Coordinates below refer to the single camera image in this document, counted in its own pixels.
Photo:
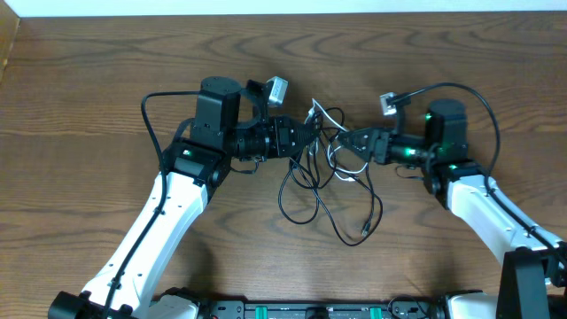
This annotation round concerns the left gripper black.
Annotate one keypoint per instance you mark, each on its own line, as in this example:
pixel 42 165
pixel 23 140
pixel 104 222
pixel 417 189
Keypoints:
pixel 282 136

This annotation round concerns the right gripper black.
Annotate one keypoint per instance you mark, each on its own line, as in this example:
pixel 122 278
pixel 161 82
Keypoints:
pixel 381 146

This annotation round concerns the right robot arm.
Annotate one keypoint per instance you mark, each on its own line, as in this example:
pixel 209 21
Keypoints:
pixel 531 257

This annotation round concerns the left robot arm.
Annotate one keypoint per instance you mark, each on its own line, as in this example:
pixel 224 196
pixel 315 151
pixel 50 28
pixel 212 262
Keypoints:
pixel 231 122

